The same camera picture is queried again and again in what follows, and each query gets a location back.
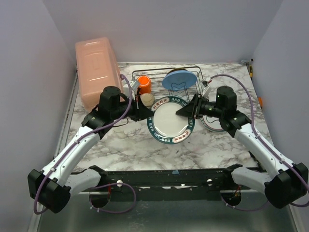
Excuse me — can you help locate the pink plastic storage box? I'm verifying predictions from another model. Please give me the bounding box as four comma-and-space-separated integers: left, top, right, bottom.
75, 37, 123, 112

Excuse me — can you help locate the yellow patterned plate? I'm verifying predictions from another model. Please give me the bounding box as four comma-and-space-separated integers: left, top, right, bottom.
168, 68, 186, 74

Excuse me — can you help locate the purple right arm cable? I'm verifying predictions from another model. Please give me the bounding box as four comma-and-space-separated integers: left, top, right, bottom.
207, 73, 309, 211

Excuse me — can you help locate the black mounting rail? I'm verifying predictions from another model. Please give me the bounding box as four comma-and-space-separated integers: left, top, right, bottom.
91, 165, 238, 202

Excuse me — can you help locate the white plastic fitting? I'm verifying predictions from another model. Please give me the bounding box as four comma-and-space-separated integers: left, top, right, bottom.
238, 152, 251, 162

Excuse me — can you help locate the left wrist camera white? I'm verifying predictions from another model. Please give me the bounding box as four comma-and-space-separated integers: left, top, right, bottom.
122, 80, 140, 91

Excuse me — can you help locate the white plate dark rim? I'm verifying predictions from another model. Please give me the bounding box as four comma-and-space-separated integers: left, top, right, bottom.
147, 96, 195, 145

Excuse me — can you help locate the white ceramic bowl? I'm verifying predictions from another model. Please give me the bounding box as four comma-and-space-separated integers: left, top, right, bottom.
140, 93, 155, 107

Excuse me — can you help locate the yellow tool at corner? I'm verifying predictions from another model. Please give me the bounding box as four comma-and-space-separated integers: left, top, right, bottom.
249, 65, 253, 79

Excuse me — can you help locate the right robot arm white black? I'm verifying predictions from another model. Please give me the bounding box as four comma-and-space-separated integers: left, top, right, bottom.
176, 86, 309, 209

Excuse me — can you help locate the black wire dish rack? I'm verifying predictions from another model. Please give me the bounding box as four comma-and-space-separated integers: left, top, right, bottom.
132, 66, 203, 102

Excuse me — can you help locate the white plate green red rim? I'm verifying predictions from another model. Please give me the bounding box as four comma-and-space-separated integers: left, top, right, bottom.
200, 116, 225, 133

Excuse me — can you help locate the blue plate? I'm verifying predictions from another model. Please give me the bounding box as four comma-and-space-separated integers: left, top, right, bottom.
162, 71, 197, 91

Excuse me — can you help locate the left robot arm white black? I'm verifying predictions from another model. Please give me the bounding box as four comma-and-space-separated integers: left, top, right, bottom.
28, 86, 154, 213

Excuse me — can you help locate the orange clamp on wall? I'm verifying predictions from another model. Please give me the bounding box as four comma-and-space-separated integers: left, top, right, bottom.
258, 97, 263, 107

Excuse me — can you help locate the orange mug black handle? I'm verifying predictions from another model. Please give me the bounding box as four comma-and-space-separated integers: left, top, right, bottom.
137, 75, 151, 94

